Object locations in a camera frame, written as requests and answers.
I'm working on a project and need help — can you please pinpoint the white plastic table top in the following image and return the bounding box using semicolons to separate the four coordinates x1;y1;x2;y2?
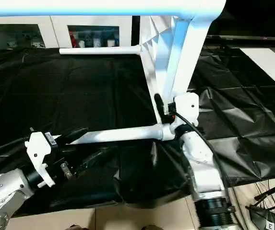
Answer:
138;13;213;140

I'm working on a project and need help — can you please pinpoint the black plastic mat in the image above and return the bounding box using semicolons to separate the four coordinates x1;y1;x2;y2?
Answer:
0;46;275;219

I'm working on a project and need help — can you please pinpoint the white cabinet with glass doors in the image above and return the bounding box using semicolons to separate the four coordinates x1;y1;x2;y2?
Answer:
0;14;134;49

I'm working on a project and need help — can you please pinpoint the white flat board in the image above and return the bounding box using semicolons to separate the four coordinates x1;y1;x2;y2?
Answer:
240;47;275;94

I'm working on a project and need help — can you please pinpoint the black floor stand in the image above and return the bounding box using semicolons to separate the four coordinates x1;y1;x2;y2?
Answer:
247;178;275;230

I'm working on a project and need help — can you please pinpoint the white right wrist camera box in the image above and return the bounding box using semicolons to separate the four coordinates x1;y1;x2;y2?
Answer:
173;92;201;138

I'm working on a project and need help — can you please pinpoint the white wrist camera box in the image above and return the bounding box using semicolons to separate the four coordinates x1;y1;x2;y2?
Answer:
24;131;59;189
173;92;201;138

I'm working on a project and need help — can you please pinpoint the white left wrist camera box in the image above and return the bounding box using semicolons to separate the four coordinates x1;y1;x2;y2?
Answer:
24;131;59;189

